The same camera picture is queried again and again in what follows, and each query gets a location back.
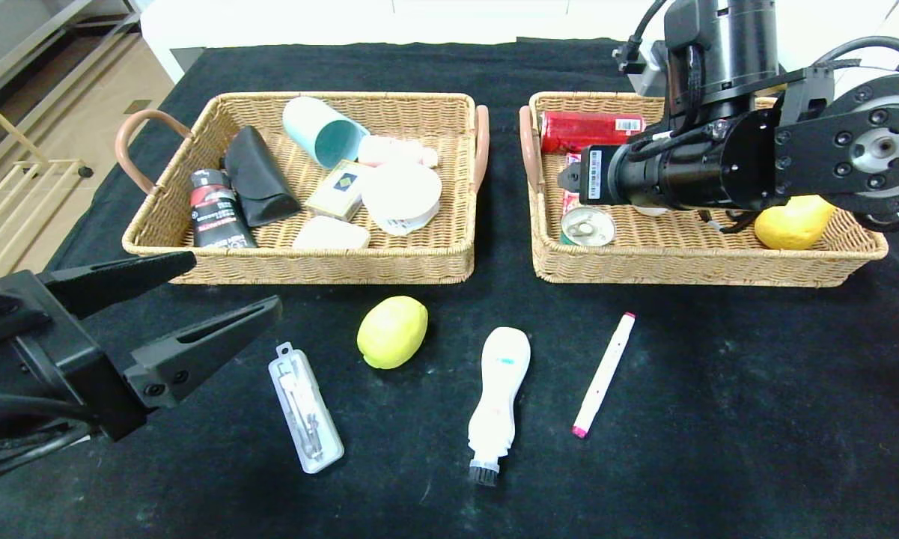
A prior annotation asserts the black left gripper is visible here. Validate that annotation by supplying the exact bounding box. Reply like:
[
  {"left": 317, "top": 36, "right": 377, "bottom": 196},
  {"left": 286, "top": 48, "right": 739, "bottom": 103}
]
[{"left": 0, "top": 250, "right": 284, "bottom": 442}]

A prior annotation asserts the white low table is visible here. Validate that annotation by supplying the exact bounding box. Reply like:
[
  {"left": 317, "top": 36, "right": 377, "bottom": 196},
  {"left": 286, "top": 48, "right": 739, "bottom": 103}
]
[{"left": 141, "top": 0, "right": 671, "bottom": 85}]

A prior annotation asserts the red chewy candy stick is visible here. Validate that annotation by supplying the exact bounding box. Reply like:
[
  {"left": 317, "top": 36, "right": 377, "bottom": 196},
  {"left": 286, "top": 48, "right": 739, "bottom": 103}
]
[{"left": 561, "top": 153, "right": 586, "bottom": 225}]

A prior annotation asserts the white pink marker pen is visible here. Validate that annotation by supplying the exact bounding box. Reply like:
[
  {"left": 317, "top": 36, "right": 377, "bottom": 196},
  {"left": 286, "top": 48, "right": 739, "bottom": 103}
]
[{"left": 571, "top": 312, "right": 637, "bottom": 439}]

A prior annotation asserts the yellow pear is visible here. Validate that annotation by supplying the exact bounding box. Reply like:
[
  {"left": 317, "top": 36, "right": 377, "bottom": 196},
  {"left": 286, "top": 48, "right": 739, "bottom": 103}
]
[{"left": 753, "top": 195, "right": 839, "bottom": 251}]

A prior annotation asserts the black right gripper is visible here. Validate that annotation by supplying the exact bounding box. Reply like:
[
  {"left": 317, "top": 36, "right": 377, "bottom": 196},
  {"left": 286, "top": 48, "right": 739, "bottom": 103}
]
[{"left": 557, "top": 144, "right": 667, "bottom": 210}]

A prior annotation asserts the wicker basket holding toiletries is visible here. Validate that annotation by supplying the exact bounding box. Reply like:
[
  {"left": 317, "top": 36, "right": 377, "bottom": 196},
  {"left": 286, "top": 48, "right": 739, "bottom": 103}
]
[{"left": 115, "top": 92, "right": 491, "bottom": 286}]

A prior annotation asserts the teal plastic cup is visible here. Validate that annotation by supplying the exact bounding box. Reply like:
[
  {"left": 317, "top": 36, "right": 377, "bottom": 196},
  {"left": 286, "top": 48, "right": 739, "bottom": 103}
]
[{"left": 281, "top": 96, "right": 372, "bottom": 171}]

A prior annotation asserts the yellow lemon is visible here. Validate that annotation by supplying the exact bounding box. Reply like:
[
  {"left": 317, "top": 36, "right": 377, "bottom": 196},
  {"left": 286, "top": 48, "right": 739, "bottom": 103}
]
[{"left": 356, "top": 296, "right": 429, "bottom": 371}]

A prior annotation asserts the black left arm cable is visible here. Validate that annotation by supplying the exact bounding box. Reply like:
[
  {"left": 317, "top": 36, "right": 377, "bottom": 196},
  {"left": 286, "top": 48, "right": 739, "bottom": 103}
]
[{"left": 0, "top": 389, "right": 97, "bottom": 493}]

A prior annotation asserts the tin can with pull tab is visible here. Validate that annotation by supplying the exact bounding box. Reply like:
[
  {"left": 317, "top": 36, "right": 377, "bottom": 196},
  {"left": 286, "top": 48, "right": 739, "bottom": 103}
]
[{"left": 560, "top": 207, "right": 616, "bottom": 248}]

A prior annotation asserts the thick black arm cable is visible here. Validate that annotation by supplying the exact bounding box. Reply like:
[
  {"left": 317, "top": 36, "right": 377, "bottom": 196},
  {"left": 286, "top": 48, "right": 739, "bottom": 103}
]
[{"left": 814, "top": 35, "right": 899, "bottom": 77}]

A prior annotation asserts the green gold card box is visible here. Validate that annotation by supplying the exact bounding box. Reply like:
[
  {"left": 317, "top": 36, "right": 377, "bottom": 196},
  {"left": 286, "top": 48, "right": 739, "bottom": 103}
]
[{"left": 305, "top": 160, "right": 375, "bottom": 223}]

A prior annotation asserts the black facial cleanser tube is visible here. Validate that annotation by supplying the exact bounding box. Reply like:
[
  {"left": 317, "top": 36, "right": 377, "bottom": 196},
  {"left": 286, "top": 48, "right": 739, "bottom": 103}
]
[{"left": 190, "top": 169, "right": 259, "bottom": 249}]

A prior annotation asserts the pink lotion bottle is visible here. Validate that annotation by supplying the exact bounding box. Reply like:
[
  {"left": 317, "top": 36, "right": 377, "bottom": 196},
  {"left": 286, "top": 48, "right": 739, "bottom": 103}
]
[{"left": 358, "top": 135, "right": 439, "bottom": 170}]

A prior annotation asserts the white round container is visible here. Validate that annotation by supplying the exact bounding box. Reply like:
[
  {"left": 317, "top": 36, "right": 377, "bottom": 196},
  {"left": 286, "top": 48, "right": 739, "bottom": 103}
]
[{"left": 361, "top": 161, "right": 444, "bottom": 237}]

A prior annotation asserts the white cabinet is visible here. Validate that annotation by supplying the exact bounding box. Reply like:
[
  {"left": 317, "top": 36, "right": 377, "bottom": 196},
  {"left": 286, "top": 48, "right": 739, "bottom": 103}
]
[{"left": 775, "top": 0, "right": 899, "bottom": 252}]

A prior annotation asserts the red soda can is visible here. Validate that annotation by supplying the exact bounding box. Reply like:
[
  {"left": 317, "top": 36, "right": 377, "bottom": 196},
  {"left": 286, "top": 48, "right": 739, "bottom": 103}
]
[{"left": 540, "top": 111, "right": 647, "bottom": 155}]

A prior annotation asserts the wooden wheeled rack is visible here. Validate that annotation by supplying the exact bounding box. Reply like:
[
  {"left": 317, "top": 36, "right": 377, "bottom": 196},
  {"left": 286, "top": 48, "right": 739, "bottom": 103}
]
[{"left": 0, "top": 86, "right": 97, "bottom": 296}]

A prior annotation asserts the thin black camera cable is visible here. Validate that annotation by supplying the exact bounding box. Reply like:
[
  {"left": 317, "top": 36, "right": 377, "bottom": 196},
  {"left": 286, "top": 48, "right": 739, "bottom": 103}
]
[{"left": 612, "top": 0, "right": 668, "bottom": 74}]

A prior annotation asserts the wicker basket holding food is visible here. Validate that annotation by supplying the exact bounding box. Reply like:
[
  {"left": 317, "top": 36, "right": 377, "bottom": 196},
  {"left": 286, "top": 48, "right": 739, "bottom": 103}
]
[{"left": 519, "top": 92, "right": 890, "bottom": 288}]

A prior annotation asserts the black table cloth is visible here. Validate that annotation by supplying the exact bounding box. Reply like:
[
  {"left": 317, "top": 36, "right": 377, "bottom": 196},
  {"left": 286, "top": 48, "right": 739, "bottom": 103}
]
[{"left": 0, "top": 37, "right": 899, "bottom": 539}]

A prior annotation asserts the black glasses case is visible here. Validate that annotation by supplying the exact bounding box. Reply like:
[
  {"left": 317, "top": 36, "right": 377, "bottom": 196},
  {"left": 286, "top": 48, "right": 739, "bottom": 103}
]
[{"left": 224, "top": 126, "right": 303, "bottom": 228}]

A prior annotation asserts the clear compass case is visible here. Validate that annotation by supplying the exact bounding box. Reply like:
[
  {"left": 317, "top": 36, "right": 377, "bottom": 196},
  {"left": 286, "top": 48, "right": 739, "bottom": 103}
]
[{"left": 268, "top": 342, "right": 346, "bottom": 475}]

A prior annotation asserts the white soap bar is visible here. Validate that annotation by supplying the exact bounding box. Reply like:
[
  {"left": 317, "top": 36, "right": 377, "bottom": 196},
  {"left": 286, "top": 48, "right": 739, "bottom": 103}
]
[{"left": 293, "top": 216, "right": 372, "bottom": 251}]

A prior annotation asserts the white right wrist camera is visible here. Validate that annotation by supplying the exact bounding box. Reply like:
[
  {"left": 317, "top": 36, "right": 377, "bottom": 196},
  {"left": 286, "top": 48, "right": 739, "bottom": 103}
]
[{"left": 633, "top": 41, "right": 671, "bottom": 97}]

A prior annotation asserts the white electric brush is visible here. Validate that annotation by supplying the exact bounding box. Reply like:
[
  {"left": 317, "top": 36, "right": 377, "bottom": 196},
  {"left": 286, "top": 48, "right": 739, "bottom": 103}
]
[{"left": 468, "top": 326, "right": 532, "bottom": 487}]

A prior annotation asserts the grey metal shelf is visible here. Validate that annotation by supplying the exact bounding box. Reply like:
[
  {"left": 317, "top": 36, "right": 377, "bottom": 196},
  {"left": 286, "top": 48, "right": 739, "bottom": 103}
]
[{"left": 0, "top": 0, "right": 143, "bottom": 98}]

